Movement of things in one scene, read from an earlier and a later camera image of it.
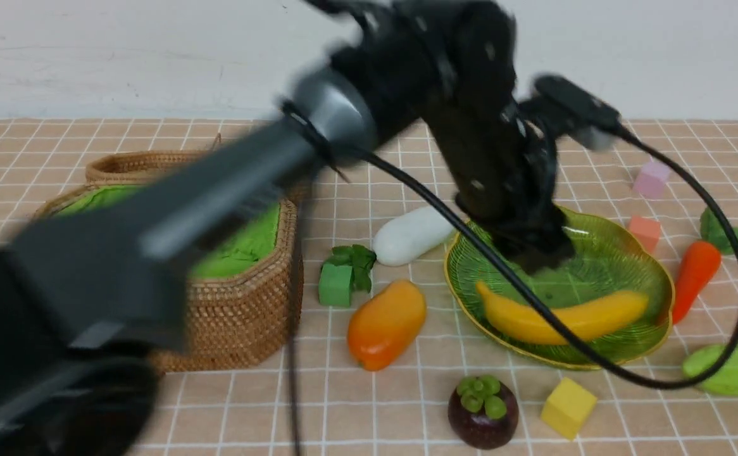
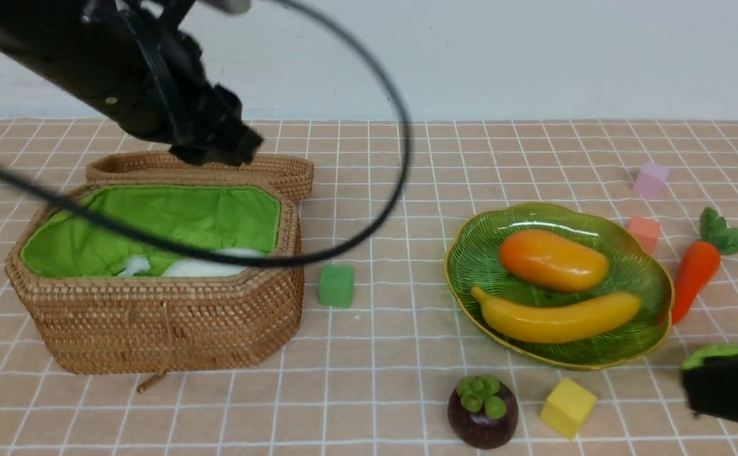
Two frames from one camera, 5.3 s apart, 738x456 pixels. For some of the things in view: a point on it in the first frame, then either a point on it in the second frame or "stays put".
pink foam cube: x=652 y=179 stays put
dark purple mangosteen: x=482 y=411 stays put
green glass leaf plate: x=607 y=257 stays put
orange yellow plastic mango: x=385 y=323 -> x=551 y=261
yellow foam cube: x=568 y=408 stays put
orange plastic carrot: x=702 y=263 stays put
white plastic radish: x=411 y=237 -> x=189 y=267
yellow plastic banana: x=593 y=318 stays put
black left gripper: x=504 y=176 -> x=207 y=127
